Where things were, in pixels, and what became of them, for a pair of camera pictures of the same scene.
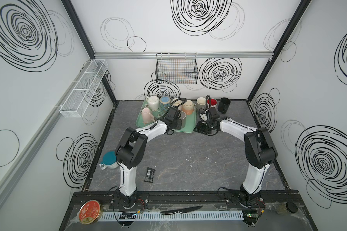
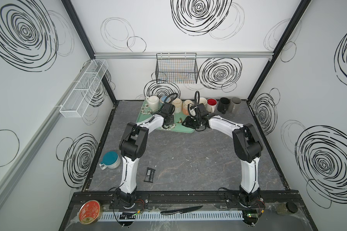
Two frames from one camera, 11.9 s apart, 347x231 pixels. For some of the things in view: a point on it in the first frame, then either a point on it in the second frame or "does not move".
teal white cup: x=109 y=160 does not move
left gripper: x=178 y=126 to x=171 y=120
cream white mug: x=213 y=102 does not move
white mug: x=153 y=102 does not move
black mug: x=223 y=105 does not move
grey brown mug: x=183 y=115 to x=234 y=104
